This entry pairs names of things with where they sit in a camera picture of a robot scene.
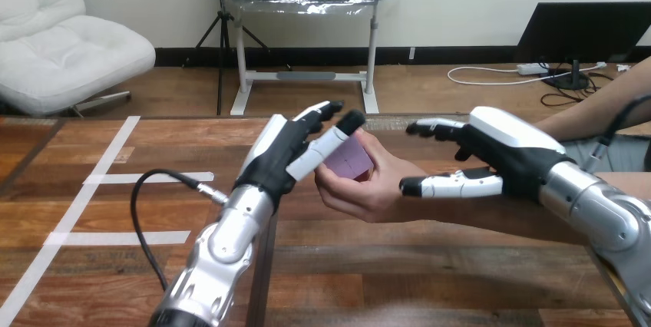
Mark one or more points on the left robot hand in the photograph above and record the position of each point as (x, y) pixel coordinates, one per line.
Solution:
(277, 154)

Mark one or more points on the person's hand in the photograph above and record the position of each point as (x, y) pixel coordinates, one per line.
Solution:
(379, 192)

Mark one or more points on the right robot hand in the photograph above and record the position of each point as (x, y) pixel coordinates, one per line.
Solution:
(513, 157)

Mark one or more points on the purple block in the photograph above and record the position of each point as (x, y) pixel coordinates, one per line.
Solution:
(348, 159)

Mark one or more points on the person's forearm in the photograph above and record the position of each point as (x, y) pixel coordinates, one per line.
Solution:
(595, 106)
(483, 218)

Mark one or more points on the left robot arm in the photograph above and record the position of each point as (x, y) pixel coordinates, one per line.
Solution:
(224, 248)

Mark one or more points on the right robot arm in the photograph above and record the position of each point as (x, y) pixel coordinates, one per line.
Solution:
(605, 213)

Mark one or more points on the person's body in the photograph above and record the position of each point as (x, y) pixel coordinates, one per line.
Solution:
(623, 154)

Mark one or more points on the white desk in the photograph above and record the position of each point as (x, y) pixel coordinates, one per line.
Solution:
(305, 76)

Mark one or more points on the white power strip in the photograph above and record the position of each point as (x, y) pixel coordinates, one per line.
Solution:
(531, 68)

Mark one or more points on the black tripod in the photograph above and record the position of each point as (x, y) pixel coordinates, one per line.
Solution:
(223, 35)

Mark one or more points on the dark screen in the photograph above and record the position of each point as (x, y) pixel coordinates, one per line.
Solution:
(580, 32)

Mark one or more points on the white cushioned chair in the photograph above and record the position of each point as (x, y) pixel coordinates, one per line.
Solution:
(61, 55)

